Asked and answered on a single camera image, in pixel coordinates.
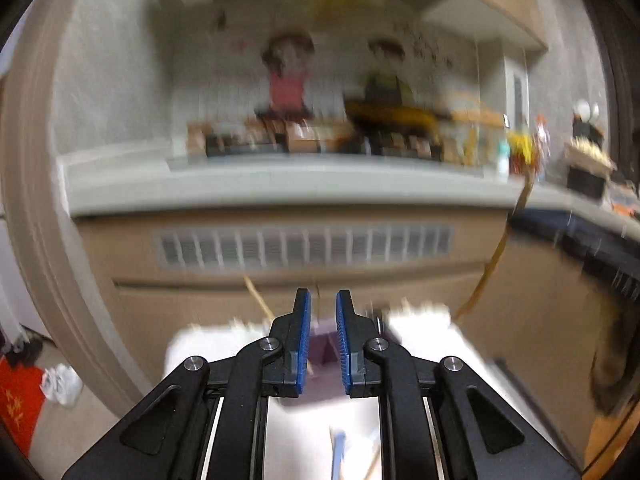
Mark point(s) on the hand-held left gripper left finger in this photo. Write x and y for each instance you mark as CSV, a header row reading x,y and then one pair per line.
x,y
302,345

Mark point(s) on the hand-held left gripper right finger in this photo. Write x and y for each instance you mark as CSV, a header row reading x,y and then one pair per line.
x,y
344,350

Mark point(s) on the purple plastic utensil holder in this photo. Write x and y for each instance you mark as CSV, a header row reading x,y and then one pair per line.
x,y
325,360

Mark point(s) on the blue plastic spoon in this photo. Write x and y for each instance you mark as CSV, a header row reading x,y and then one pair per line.
x,y
340,455

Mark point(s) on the black pot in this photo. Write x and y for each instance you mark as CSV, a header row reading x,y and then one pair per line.
x,y
586,182

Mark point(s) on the white table cloth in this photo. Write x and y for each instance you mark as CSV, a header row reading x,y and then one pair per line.
x,y
215,350

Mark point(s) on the large grey vent grille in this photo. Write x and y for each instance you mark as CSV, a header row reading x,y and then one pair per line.
x,y
300,247

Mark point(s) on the yellow-lidded jar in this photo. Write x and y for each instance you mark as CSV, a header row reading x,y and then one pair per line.
x,y
522,152

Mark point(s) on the black utensil rack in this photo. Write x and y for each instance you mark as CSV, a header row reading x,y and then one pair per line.
x,y
590,131

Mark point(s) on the teal-capped small bottle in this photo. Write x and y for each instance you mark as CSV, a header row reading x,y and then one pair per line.
x,y
503,160

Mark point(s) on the white ladles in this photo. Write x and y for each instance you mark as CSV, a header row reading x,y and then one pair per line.
x,y
584,110

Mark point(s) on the small yellow bottle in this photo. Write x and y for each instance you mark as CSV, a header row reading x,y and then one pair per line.
x,y
471,147

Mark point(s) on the grey-topped wooden kitchen counter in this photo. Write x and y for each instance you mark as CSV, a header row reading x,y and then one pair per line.
x,y
200,185

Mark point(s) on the white sneaker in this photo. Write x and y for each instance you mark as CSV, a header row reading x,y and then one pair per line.
x,y
70,385
52,385

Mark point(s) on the black shoe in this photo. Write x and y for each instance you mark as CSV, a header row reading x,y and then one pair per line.
x,y
12,347
32,342

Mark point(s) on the red doormat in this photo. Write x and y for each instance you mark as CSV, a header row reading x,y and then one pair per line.
x,y
17,410

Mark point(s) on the white wall-mounted unit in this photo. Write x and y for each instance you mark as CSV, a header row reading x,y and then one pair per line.
x,y
517,95

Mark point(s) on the cartoon wall sticker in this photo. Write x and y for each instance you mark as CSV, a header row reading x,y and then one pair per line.
x,y
287,80

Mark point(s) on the beige door frame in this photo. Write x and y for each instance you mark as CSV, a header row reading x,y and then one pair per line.
x,y
35,160

